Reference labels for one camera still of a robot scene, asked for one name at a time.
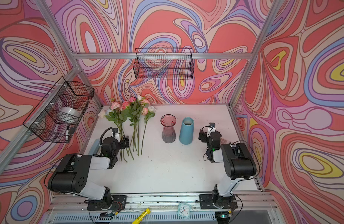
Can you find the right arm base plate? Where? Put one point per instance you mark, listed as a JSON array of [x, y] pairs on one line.
[[210, 201]]

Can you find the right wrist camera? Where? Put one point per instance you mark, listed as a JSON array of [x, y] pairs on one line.
[[212, 127]]

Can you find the grey tape roll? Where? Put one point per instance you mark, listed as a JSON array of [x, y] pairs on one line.
[[70, 111]]

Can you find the black marker pen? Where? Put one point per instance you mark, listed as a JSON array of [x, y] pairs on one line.
[[67, 134]]

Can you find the pink glass vase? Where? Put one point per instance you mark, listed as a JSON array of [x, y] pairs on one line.
[[168, 134]]

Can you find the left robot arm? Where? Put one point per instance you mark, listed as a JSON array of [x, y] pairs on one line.
[[71, 176]]

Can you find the salmon pink rose stem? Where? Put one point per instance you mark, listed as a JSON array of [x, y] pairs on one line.
[[125, 108]]

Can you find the teal alarm clock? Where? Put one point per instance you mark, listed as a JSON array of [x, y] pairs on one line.
[[184, 210]]

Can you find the dark pink rose stem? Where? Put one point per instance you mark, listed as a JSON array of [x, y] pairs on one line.
[[132, 120]]

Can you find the pink flower bunch on table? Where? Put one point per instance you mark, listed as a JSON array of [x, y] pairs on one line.
[[113, 116]]

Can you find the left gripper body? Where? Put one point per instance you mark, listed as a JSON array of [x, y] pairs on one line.
[[120, 146]]

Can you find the blue stapler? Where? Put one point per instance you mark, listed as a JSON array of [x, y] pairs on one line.
[[94, 148]]

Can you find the yellow marker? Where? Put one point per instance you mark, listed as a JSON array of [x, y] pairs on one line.
[[141, 217]]

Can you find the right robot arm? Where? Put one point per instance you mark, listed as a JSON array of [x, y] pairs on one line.
[[238, 164]]

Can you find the back wire basket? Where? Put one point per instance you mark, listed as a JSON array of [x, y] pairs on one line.
[[164, 63]]

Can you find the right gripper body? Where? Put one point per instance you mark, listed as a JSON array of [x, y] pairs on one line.
[[205, 139]]

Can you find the left wire basket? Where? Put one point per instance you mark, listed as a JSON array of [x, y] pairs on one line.
[[65, 104]]

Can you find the wire basket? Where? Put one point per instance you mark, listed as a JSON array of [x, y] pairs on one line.
[[65, 104], [164, 63]]

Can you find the teal ceramic vase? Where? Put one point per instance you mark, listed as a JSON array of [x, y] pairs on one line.
[[187, 130]]

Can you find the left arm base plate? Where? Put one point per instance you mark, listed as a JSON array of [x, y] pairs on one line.
[[112, 203]]

